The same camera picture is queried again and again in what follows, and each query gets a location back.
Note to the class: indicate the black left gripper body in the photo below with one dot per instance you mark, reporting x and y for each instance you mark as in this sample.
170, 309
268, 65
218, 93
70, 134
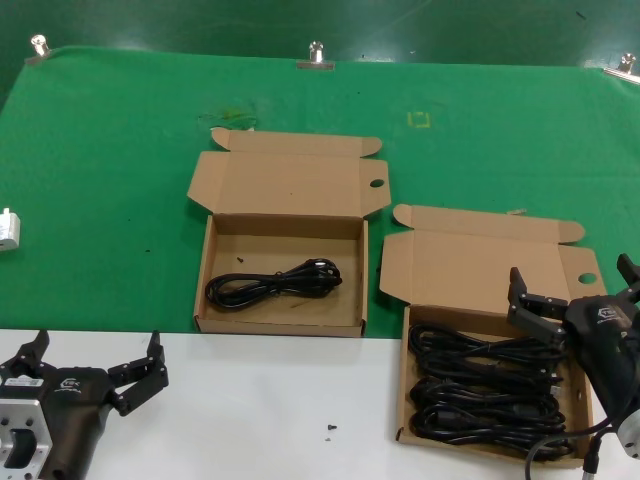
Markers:
77, 405

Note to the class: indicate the open brown cardboard box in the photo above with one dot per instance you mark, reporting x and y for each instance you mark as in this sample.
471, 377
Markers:
285, 180
475, 265

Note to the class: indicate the silver binder clamp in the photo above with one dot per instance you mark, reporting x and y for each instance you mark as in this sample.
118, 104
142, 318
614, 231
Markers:
624, 69
38, 49
315, 62

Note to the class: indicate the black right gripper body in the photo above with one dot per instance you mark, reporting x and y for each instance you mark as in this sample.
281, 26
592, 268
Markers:
605, 345

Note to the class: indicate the green felt table cloth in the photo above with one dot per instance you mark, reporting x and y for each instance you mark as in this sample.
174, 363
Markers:
100, 150

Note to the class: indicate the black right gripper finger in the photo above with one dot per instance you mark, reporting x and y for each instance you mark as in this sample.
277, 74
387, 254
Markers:
537, 312
632, 277

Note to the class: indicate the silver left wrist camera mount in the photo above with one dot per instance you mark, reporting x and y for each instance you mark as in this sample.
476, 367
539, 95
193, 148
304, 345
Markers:
25, 420

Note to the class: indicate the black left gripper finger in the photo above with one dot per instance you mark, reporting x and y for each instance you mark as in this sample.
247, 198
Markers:
145, 380
22, 362

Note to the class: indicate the white power adapter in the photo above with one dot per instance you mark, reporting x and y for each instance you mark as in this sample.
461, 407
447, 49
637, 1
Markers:
9, 230

